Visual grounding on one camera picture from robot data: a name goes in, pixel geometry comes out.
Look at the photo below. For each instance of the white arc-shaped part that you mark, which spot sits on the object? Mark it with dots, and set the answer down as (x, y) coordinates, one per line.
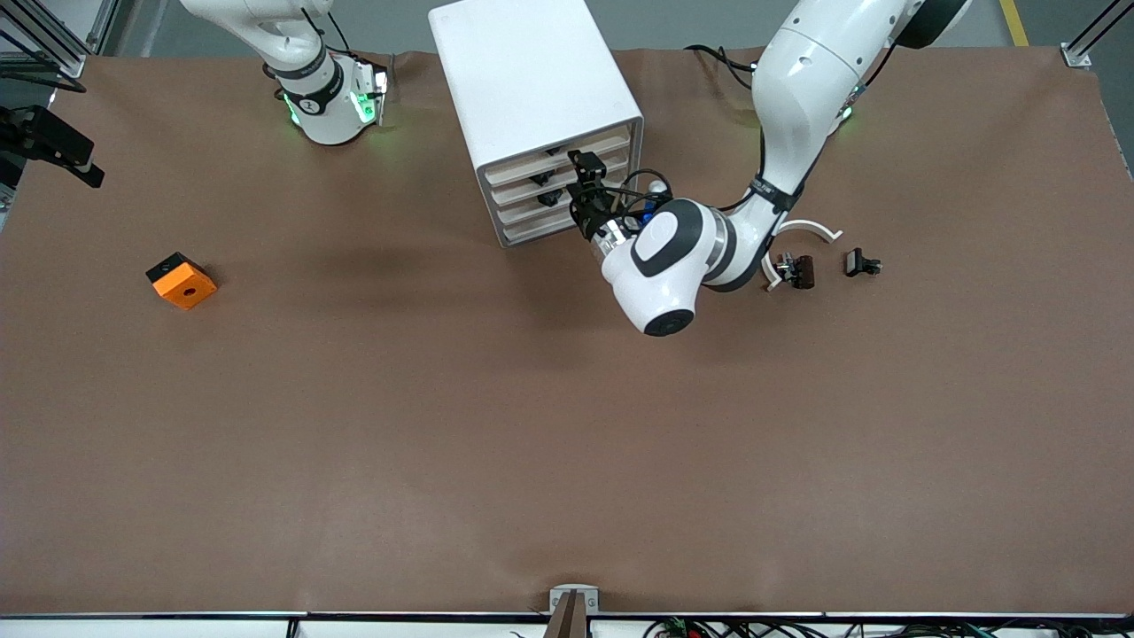
(815, 227)

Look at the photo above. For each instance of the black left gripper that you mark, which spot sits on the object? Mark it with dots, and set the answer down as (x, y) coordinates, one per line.
(592, 213)

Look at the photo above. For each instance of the brown bar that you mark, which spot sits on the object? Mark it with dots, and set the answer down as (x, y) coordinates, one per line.
(567, 620)

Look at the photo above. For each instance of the grey metal bracket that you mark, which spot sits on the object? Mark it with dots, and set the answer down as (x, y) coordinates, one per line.
(556, 592)

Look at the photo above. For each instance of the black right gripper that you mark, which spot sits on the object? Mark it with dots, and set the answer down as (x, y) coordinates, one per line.
(34, 135)

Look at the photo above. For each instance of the small black clip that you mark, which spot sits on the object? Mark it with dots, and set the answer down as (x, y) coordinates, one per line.
(858, 262)

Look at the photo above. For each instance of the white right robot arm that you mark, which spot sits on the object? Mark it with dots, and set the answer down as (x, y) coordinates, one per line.
(328, 115)

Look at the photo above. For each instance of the orange and black box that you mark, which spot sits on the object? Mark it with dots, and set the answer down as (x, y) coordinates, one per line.
(186, 288)

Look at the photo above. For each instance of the brown table cover sheet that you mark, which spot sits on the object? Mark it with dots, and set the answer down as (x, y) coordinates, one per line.
(532, 443)

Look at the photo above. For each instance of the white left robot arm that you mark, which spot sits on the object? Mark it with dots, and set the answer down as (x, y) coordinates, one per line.
(797, 80)

